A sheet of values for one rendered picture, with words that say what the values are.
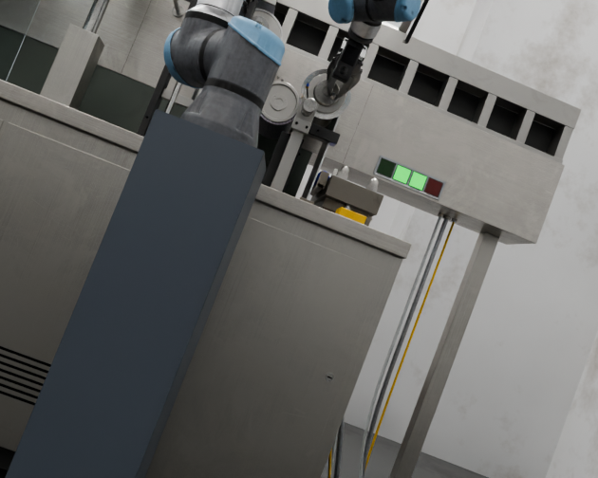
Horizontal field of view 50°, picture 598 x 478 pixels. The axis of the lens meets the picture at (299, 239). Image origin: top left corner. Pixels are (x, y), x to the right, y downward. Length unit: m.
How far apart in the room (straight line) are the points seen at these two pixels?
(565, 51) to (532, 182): 2.32
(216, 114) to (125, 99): 1.12
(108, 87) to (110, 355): 1.30
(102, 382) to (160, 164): 0.38
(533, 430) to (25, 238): 3.49
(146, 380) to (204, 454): 0.55
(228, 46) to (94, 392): 0.64
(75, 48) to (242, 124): 0.95
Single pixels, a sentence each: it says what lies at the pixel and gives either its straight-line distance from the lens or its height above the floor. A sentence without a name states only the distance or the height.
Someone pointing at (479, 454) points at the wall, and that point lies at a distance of 4.36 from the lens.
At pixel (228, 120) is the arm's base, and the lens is 1.15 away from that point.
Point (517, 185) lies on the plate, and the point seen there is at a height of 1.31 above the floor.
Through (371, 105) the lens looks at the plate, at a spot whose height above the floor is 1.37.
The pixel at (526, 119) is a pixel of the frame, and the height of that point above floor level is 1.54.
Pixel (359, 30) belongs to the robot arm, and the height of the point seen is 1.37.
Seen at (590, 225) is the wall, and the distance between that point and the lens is 4.50.
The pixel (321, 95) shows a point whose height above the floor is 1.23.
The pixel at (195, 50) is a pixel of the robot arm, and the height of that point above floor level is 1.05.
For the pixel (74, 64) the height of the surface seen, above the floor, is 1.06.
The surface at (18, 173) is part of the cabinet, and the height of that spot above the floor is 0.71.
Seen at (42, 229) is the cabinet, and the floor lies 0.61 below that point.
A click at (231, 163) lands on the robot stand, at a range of 1.10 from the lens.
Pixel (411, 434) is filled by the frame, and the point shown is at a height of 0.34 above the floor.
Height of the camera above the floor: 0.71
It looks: 3 degrees up
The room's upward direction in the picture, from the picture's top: 21 degrees clockwise
